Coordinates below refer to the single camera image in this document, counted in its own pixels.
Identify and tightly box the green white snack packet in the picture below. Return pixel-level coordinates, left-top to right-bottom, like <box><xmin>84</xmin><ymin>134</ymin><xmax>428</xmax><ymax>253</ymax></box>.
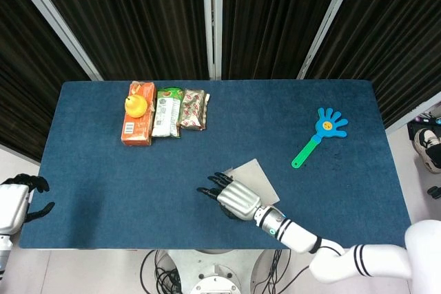
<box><xmin>151</xmin><ymin>87</ymin><xmax>184</xmax><ymax>139</ymax></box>

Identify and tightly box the black white sneaker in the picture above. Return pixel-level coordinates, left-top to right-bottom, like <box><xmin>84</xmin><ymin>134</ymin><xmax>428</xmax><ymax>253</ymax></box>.
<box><xmin>414</xmin><ymin>127</ymin><xmax>441</xmax><ymax>174</ymax></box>

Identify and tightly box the blue table mat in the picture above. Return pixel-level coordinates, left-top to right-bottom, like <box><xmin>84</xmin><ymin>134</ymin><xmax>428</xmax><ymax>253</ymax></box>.
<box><xmin>17</xmin><ymin>79</ymin><xmax>417</xmax><ymax>250</ymax></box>

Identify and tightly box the black cable bundle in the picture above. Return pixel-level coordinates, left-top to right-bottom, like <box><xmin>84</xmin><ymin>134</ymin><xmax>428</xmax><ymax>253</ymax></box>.
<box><xmin>140</xmin><ymin>249</ymin><xmax>182</xmax><ymax>294</ymax></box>

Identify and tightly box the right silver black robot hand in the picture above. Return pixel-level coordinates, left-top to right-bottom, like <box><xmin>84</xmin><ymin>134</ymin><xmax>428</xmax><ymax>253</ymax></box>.
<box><xmin>196</xmin><ymin>171</ymin><xmax>262</xmax><ymax>221</ymax></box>

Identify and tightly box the yellow pear toy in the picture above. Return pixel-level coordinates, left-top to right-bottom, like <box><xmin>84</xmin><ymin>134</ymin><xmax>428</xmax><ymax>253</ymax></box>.
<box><xmin>123</xmin><ymin>93</ymin><xmax>147</xmax><ymax>118</ymax></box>

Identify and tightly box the blue box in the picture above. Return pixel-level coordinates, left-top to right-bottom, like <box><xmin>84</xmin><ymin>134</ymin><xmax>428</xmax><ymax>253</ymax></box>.
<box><xmin>220</xmin><ymin>158</ymin><xmax>280</xmax><ymax>206</ymax></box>

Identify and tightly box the gold red snack packet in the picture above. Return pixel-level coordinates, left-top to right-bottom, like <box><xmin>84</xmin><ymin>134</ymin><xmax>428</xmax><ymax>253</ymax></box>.
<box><xmin>178</xmin><ymin>88</ymin><xmax>211</xmax><ymax>132</ymax></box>

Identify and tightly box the black folding screen panel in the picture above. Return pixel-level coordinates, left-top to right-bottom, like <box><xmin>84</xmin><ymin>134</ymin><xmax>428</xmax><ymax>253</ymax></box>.
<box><xmin>209</xmin><ymin>0</ymin><xmax>359</xmax><ymax>81</ymax></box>
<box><xmin>13</xmin><ymin>0</ymin><xmax>216</xmax><ymax>81</ymax></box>
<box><xmin>0</xmin><ymin>0</ymin><xmax>101</xmax><ymax>164</ymax></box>
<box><xmin>298</xmin><ymin>0</ymin><xmax>441</xmax><ymax>134</ymax></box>

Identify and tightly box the orange juice carton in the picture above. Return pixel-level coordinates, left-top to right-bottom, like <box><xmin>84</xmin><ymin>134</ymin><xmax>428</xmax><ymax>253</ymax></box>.
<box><xmin>120</xmin><ymin>81</ymin><xmax>156</xmax><ymax>147</ymax></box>

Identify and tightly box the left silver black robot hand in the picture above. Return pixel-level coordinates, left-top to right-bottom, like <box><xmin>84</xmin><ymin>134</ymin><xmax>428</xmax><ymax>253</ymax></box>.
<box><xmin>0</xmin><ymin>174</ymin><xmax>55</xmax><ymax>237</ymax></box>

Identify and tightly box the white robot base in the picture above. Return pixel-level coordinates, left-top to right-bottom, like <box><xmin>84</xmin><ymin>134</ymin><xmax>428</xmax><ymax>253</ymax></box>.
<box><xmin>165</xmin><ymin>249</ymin><xmax>274</xmax><ymax>294</ymax></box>

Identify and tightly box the blue hand clapper toy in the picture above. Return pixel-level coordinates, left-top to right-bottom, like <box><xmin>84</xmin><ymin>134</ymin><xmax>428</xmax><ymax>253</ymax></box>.
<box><xmin>291</xmin><ymin>107</ymin><xmax>349</xmax><ymax>170</ymax></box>

